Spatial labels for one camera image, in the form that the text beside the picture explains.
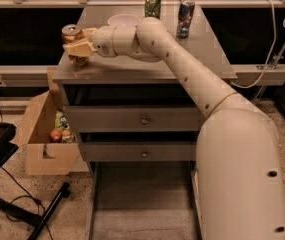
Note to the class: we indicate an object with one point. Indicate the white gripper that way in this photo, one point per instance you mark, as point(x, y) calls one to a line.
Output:
point(103, 42)

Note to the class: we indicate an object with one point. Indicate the orange soda can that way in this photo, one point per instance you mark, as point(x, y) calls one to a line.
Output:
point(71, 33)

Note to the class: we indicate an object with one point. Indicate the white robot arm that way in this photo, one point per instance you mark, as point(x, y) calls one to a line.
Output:
point(239, 179)

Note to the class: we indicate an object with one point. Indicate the grey top drawer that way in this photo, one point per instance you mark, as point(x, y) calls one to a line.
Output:
point(131, 108)

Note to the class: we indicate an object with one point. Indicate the grey drawer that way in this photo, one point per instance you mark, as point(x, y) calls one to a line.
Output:
point(138, 146)
point(131, 108)
point(143, 201)

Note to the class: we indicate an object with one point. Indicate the green soda can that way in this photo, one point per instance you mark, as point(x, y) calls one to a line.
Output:
point(152, 8)

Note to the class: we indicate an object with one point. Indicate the grey wooden drawer cabinet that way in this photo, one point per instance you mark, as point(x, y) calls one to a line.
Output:
point(201, 43)

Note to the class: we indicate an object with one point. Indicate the blue soda can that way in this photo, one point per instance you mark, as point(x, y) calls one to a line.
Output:
point(185, 16)

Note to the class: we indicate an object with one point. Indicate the grey middle drawer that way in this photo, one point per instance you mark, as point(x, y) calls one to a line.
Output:
point(138, 146)

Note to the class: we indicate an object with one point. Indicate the grey bottom drawer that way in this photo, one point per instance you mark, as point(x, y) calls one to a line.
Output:
point(143, 201)

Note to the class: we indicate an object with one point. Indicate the white ceramic bowl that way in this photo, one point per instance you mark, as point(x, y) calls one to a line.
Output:
point(124, 20)

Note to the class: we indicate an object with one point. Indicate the green snack bag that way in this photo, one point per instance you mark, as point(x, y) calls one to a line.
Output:
point(61, 121)

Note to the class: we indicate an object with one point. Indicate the small orange fruit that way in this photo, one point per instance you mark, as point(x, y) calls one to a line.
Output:
point(66, 132)

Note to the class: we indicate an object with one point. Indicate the red apple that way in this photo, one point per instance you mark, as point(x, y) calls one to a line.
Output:
point(56, 135)

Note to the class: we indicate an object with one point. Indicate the cardboard box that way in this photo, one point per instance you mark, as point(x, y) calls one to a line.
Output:
point(42, 155)

